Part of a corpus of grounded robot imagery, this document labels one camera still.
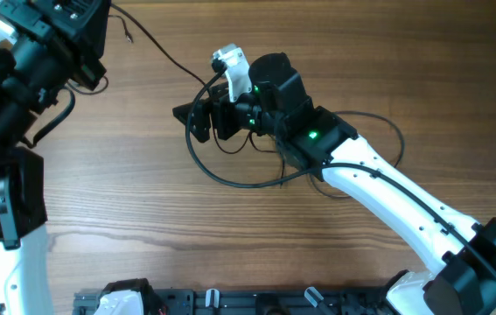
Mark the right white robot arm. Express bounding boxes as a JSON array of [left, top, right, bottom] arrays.
[[172, 51, 496, 314]]

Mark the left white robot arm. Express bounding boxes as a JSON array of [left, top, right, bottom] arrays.
[[0, 1, 111, 314]]

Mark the black usb cable thick plug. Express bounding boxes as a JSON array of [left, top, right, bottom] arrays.
[[247, 110, 406, 200]]

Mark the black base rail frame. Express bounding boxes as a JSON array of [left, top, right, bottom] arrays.
[[72, 287, 396, 315]]

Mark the black micro usb cable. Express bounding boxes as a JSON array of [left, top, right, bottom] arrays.
[[109, 3, 286, 187]]

